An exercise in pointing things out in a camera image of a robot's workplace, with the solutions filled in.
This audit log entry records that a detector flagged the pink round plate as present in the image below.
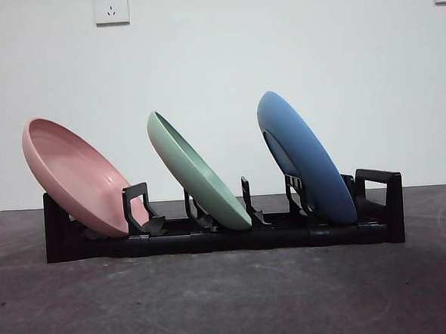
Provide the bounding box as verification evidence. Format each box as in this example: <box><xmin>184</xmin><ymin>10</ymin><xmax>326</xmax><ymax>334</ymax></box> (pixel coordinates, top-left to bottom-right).
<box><xmin>20</xmin><ymin>111</ymin><xmax>138</xmax><ymax>243</ymax></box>

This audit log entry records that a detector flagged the blue round plate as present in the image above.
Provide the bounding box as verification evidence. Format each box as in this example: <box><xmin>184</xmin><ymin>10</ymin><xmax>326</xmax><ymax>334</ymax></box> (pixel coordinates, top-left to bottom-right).
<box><xmin>255</xmin><ymin>86</ymin><xmax>359</xmax><ymax>230</ymax></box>

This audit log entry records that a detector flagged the green round plate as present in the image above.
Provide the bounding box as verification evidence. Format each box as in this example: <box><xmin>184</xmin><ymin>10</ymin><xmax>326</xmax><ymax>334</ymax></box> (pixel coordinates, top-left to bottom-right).
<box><xmin>145</xmin><ymin>104</ymin><xmax>253</xmax><ymax>236</ymax></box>

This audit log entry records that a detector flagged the black plastic dish rack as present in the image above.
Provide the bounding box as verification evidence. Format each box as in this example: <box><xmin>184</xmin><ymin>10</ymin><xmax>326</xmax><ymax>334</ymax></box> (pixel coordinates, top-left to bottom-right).
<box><xmin>42</xmin><ymin>165</ymin><xmax>407</xmax><ymax>266</ymax></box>

